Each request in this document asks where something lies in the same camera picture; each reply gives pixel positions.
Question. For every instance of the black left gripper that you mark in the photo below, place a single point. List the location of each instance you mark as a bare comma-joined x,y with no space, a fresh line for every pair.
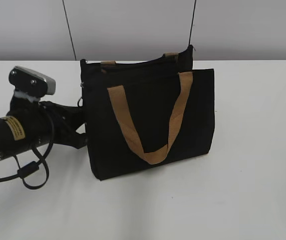
39,123

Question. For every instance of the black bag with tan handles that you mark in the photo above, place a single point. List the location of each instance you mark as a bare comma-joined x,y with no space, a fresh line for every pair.
147,114

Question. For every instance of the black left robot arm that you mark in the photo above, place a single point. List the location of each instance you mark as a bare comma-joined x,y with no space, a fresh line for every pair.
6,129

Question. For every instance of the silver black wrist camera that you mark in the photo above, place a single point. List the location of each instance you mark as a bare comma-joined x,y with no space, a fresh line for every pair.
31,82

